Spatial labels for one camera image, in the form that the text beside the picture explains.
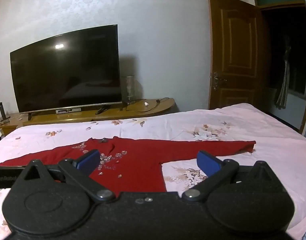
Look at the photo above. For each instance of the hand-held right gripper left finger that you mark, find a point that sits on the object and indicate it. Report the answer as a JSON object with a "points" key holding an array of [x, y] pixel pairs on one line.
{"points": [[89, 159]]}

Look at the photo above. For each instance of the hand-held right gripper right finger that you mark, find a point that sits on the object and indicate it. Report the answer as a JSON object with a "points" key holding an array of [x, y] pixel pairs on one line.
{"points": [[205, 162]]}

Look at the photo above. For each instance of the red beaded sweater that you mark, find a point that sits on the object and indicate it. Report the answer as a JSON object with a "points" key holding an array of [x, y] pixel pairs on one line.
{"points": [[143, 155]]}

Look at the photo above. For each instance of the pink floral bed sheet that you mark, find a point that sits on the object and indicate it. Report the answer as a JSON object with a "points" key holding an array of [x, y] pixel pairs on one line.
{"points": [[218, 130]]}

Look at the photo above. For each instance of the wooden television stand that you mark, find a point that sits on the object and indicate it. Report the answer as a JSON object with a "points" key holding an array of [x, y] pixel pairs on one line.
{"points": [[55, 118]]}

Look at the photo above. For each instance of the silver set-top box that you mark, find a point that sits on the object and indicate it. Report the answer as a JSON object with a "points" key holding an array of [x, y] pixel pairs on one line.
{"points": [[67, 110]]}

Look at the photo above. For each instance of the black device in stand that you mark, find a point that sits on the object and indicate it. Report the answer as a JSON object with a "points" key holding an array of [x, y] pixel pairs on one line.
{"points": [[2, 111]]}

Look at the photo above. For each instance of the clear glass vase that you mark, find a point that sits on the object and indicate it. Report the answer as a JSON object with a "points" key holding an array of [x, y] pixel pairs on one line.
{"points": [[128, 87]]}

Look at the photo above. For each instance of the black flat screen television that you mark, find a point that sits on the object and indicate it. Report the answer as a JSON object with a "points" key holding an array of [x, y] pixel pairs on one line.
{"points": [[65, 67]]}

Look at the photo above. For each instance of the hanging light curtain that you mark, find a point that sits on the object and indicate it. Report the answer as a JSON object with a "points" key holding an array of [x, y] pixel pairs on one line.
{"points": [[283, 85]]}

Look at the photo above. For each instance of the brown wooden door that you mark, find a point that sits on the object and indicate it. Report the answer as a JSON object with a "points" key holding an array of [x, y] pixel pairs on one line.
{"points": [[233, 42]]}

